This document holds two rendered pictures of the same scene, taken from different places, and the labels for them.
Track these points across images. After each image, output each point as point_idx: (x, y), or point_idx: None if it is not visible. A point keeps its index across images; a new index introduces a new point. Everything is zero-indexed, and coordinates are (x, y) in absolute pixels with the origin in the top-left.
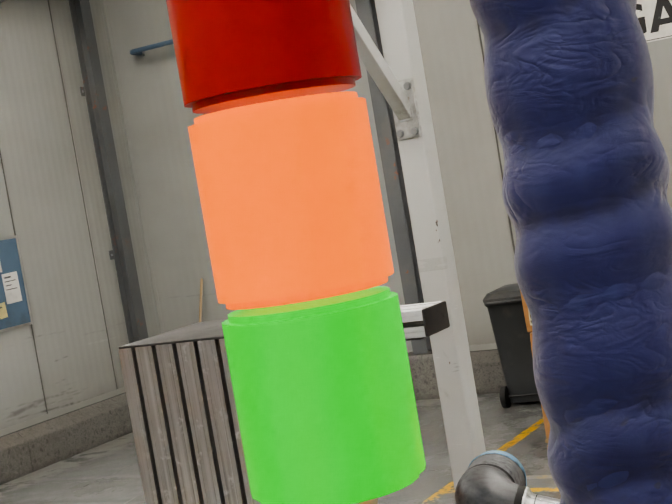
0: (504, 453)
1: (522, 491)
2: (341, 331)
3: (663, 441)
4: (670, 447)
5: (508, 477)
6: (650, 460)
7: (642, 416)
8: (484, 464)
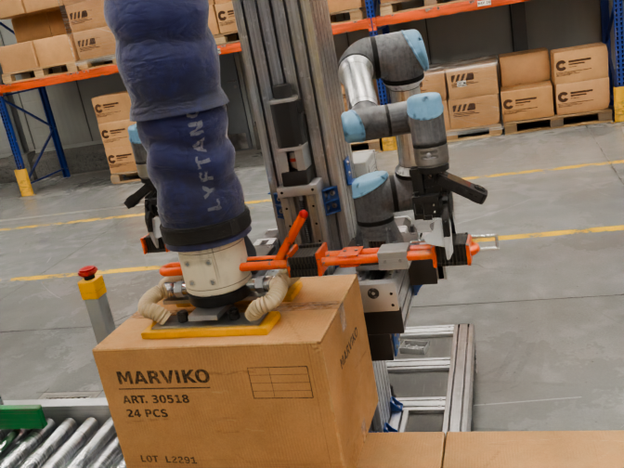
0: (409, 32)
1: (346, 57)
2: None
3: (107, 19)
4: (109, 23)
5: (370, 47)
6: (110, 30)
7: (104, 2)
8: (371, 36)
